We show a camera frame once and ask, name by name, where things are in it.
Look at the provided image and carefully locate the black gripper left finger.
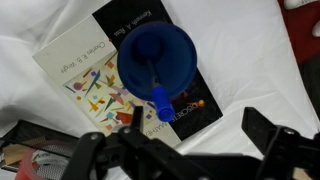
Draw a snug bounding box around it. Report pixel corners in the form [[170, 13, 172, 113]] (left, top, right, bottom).
[[61, 105, 214, 180]]

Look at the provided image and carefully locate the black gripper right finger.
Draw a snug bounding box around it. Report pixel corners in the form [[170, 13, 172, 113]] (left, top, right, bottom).
[[241, 106, 320, 180]]

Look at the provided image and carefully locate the grey marker with blue cap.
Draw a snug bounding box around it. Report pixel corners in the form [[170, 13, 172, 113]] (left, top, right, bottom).
[[145, 58, 176, 123]]

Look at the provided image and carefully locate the blue plastic cup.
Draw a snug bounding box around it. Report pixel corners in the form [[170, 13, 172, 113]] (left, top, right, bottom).
[[116, 21, 198, 103]]

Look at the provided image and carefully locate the black mesh tray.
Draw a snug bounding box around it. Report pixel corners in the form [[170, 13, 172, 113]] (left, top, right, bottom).
[[0, 119, 81, 174]]

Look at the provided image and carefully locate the red tape roll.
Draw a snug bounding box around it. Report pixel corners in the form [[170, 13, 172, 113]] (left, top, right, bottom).
[[14, 139, 77, 180]]

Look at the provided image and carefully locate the tan wooden block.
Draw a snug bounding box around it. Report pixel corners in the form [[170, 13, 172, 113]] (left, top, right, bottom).
[[2, 143, 34, 167]]

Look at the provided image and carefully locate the discrete mathematics book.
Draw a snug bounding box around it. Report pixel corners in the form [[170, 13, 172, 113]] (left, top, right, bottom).
[[32, 0, 224, 148]]

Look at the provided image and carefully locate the white tablecloth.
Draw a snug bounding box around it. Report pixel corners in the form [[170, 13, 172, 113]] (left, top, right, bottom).
[[0, 0, 320, 180]]

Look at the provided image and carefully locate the red fabric object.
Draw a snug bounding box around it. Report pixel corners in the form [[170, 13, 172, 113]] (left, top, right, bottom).
[[277, 0, 320, 65]]

